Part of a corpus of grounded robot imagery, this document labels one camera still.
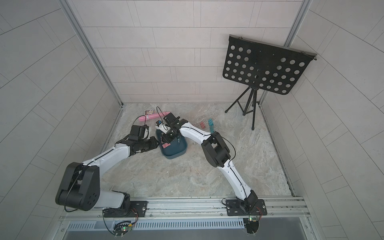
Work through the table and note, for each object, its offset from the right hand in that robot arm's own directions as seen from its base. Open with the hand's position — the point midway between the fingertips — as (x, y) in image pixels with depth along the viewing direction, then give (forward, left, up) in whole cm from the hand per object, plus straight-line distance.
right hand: (165, 138), depth 95 cm
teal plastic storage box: (-7, -8, -1) cm, 11 cm away
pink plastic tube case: (+18, +10, +2) cm, 20 cm away
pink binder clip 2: (-5, -1, 0) cm, 5 cm away
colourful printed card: (+23, +13, +2) cm, 27 cm away
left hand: (-4, +1, +3) cm, 5 cm away
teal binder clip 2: (+7, -31, -3) cm, 32 cm away
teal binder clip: (+12, -31, -2) cm, 33 cm away
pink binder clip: (+11, -25, -3) cm, 28 cm away
